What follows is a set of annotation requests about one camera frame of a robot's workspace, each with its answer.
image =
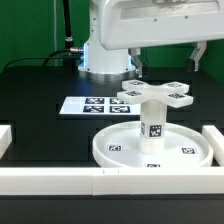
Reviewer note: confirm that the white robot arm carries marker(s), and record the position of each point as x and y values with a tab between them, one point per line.
101	63

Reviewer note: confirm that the white fence block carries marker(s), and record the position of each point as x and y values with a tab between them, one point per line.
216	140
5	138

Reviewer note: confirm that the white front fence rail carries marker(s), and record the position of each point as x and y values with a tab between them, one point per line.
111	181

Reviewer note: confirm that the white right fence block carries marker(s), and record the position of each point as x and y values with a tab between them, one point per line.
216	140

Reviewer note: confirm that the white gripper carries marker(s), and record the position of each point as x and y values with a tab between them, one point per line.
143	23

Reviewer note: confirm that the white marker sheet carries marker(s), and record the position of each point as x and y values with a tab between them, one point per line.
97	106

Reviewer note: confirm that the white cross-shaped table base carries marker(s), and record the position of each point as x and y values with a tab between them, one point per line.
173	94

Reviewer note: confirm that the white left fence block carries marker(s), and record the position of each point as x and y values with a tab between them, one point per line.
5	138

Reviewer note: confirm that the white round table top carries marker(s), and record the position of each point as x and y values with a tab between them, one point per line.
119	146

